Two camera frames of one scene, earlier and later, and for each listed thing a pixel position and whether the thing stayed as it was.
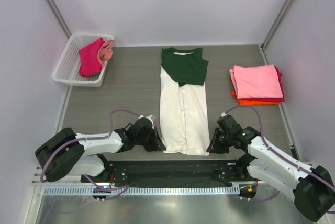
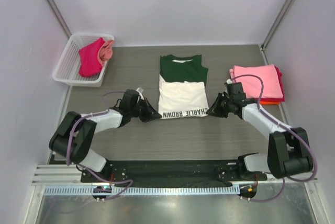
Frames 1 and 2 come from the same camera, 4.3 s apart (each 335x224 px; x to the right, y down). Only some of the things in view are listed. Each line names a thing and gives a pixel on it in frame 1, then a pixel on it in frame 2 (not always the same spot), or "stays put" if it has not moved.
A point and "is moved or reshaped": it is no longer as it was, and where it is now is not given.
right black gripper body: x=225 y=142 → x=231 y=101
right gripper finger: x=214 y=146 → x=221 y=108
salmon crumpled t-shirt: x=105 y=52 stays put
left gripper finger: x=159 y=145 → x=146 y=113
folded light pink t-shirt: x=256 y=82 stays put
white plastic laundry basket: x=67 y=70 stays put
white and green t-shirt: x=183 y=116 is moved or reshaped
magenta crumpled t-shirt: x=90 y=65 stays put
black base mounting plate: x=172 y=173 stays put
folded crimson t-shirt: x=279 y=77 stays put
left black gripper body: x=148 y=141 → x=134 y=110
